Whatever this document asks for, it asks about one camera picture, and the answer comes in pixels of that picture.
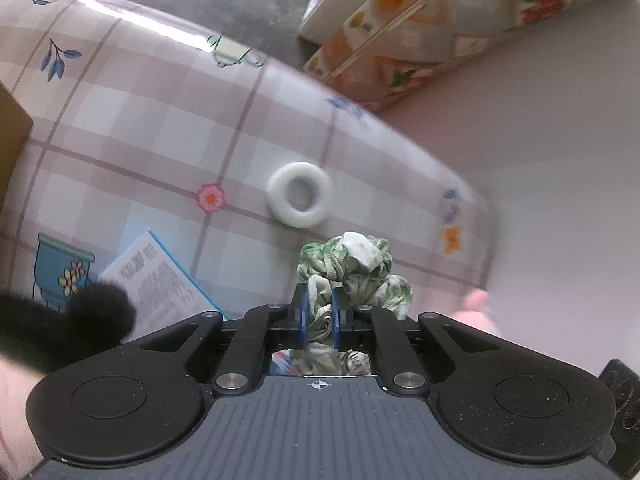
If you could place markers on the black-haired plush doll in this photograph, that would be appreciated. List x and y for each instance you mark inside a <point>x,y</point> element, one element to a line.
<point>95,315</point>

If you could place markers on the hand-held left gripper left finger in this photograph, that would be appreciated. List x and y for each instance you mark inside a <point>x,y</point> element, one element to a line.
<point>301,316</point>

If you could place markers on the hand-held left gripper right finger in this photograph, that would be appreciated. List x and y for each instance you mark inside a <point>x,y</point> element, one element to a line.
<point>337,319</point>

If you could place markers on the floral patchwork quilt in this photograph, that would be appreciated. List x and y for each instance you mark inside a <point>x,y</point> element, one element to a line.
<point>450,25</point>

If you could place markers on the white and blue paper box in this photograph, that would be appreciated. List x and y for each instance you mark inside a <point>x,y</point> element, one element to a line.
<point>150,280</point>

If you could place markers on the brown cardboard box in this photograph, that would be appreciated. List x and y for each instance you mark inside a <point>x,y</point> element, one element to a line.
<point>12,130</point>

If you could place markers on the green fabric scrunchie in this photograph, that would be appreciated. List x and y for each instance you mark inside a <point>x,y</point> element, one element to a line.
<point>360,260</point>

